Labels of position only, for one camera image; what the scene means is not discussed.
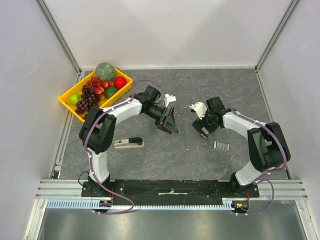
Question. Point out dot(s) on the slotted cable duct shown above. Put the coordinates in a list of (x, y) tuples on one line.
[(91, 204)]

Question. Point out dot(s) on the green melon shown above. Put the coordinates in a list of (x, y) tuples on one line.
[(105, 71)]

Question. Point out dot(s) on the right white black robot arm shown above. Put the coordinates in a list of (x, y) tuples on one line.
[(267, 146)]

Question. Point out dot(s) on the dark green lime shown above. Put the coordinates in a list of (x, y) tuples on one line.
[(110, 91)]

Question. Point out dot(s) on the red peach cluster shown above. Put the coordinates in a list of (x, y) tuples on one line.
[(99, 87)]

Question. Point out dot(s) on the white black stapler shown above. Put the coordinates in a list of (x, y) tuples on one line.
[(133, 142)]

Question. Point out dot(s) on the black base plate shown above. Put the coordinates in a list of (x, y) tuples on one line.
[(179, 192)]

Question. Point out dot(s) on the red apple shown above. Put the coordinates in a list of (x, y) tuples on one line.
[(119, 82)]

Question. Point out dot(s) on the purple grape bunch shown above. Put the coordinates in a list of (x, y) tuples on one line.
[(89, 100)]

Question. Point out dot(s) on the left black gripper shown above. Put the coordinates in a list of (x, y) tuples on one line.
[(170, 125)]

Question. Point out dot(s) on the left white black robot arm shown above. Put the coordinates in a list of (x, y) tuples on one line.
[(97, 132)]

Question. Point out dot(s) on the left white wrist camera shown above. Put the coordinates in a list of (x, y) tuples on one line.
[(169, 99)]

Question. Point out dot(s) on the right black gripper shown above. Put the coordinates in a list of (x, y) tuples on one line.
[(200, 127)]

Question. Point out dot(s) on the light green lime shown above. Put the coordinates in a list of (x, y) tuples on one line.
[(73, 99)]

